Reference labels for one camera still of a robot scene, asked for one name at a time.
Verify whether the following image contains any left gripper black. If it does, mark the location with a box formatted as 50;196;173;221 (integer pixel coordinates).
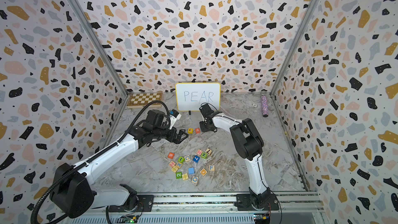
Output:
153;123;190;144

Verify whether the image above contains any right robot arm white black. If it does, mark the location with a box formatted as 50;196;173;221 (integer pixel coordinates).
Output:
199;103;271;209

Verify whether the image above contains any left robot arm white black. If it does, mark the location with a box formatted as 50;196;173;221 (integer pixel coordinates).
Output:
49;110;188;218

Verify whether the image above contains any orange B block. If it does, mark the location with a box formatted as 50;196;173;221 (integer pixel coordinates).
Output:
168;152;175;159

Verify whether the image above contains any wooden 7 block purple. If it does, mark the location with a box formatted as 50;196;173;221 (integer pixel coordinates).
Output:
206;148;212;156

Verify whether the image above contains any green N block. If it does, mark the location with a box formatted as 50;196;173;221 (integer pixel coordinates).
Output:
201;152;208;159

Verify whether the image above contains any wooden divide sign block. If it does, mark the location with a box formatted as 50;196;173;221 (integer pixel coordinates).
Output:
172;166;179;173

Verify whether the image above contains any blue 7 block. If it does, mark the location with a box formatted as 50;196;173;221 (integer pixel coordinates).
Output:
193;156;200;163

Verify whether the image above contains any wooden block yellow pattern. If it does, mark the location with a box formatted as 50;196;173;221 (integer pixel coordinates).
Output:
182;173;189;180

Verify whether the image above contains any wooden block orange Q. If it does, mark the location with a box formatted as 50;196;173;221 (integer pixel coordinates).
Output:
200;169;207;176

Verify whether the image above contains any wooden block blue circle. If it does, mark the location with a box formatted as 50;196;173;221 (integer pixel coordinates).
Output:
191;176;199;184

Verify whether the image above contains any wooden chessboard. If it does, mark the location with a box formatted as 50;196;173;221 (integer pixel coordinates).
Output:
126;92;163;109

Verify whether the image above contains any pink speckled bottle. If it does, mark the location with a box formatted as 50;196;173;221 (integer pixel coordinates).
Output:
261;90;268;117

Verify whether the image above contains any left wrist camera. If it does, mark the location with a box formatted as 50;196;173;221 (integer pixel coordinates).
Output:
169;110;181;130

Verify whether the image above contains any whiteboard with yellow frame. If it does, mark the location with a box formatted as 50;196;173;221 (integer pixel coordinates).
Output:
175;83;221;112

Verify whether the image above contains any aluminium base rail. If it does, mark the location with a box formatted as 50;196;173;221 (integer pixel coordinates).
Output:
63;191;329;224

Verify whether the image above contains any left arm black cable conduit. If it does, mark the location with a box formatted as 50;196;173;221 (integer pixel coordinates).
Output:
30;100;171;224

